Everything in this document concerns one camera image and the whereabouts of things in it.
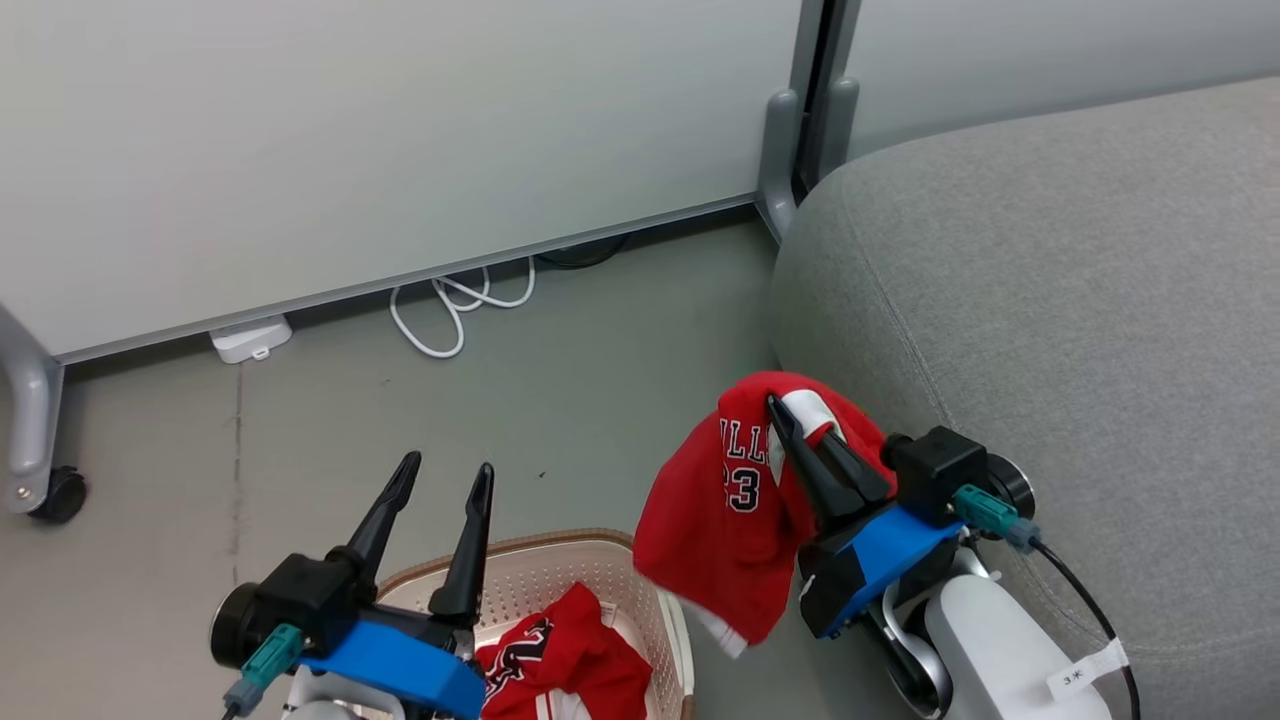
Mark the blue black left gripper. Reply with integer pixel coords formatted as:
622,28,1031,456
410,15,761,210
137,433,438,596
298,450,496,720

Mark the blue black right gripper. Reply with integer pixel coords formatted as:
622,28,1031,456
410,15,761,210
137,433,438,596
765,393,967,641

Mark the red basketball jersey number 23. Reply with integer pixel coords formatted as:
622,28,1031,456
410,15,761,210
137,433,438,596
632,371,893,659

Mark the white perforated laundry basket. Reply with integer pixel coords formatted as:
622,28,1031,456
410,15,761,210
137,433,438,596
374,529,697,720

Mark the red garment with black print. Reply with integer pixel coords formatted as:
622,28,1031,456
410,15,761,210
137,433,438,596
474,582,654,720

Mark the white power adapter box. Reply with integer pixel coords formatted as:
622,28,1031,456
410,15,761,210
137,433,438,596
209,314,294,365

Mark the grey fabric sofa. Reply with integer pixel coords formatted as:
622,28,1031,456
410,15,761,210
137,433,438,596
769,77,1280,720

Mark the grey upright partition foot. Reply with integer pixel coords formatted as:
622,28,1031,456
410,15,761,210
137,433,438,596
800,75,861,193
754,87,803,245

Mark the black caster wheel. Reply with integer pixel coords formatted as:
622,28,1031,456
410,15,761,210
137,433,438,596
28,466,89,525

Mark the wide grey partition panel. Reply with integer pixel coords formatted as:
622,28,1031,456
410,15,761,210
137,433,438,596
0,0,807,367

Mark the grey curved partition leg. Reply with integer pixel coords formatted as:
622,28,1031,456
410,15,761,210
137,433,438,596
0,303,67,517

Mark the narrow grey partition panel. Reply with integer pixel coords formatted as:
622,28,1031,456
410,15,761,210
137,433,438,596
845,0,1280,161

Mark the black cable with teal plug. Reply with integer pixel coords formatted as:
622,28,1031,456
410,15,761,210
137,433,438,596
221,623,304,720
952,484,1143,720

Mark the white floor cable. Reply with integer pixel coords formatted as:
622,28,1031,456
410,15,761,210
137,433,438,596
388,257,538,360

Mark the white paper cable tag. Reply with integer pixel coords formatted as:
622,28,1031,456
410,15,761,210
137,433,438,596
1046,638,1130,703

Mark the black floor cable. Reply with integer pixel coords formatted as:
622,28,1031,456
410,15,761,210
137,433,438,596
535,233,633,271

